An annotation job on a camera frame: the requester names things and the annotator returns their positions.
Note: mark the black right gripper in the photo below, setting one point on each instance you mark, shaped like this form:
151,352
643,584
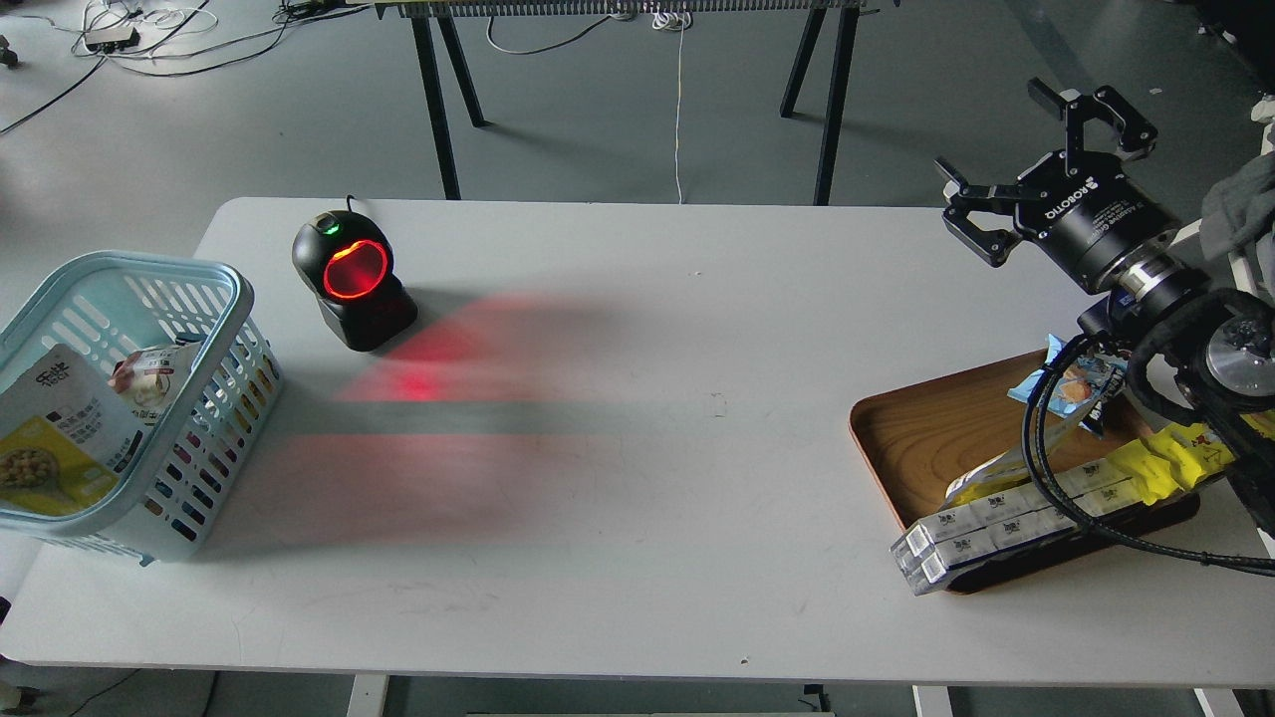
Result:
1096,219

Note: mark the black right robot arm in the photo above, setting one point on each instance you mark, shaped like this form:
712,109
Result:
1196,354

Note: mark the blue snack packet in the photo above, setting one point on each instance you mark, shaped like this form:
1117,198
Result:
1088,384

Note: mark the yellow cartoon snack bag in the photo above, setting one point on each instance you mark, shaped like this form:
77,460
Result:
1175,460

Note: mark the snack packet in basket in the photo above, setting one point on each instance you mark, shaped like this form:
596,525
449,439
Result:
149,380

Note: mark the light blue plastic basket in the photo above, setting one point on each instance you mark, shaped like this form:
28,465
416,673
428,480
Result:
110,304

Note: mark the black trestle table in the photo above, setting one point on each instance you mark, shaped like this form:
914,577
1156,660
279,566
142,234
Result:
583,107

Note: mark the brown wooden tray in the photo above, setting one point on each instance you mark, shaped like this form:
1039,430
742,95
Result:
917,439

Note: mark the clear box pack of cartons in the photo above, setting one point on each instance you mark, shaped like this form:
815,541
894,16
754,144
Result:
948,544

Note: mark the black barcode scanner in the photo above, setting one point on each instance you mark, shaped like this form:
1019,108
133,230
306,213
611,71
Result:
345,260

